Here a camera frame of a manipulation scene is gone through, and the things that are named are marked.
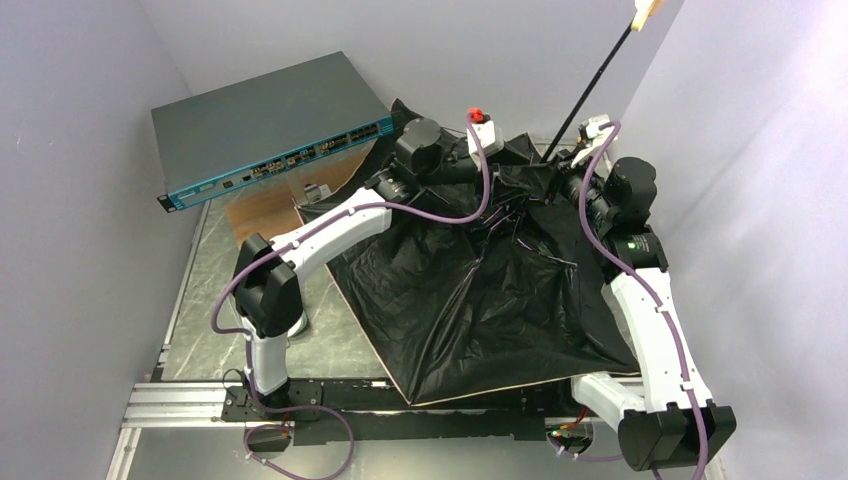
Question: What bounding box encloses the mint green umbrella sleeve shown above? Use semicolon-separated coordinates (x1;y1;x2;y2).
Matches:
287;312;309;338

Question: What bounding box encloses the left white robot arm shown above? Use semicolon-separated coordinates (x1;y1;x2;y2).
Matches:
228;111;504;407

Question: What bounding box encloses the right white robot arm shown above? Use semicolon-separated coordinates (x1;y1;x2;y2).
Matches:
550;157;737;479

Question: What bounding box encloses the wooden board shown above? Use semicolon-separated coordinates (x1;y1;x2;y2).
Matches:
225;143;373;247

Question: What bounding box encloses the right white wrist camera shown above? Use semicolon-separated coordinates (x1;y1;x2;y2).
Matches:
570;114;611;168

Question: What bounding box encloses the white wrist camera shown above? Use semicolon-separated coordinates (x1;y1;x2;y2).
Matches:
466;107;505;163
570;114;611;168

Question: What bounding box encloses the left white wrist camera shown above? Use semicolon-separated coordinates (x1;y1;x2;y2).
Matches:
466;107;505;163

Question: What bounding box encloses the grey metal bracket stand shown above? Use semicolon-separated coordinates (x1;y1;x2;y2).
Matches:
302;184;333;204

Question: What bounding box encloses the grey blue network switch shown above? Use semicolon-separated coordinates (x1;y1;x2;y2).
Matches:
151;51;395;213

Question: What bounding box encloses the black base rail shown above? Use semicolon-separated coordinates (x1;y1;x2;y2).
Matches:
218;378;590;446

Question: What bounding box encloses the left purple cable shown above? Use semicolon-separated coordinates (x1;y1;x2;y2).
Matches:
210;109;495;480

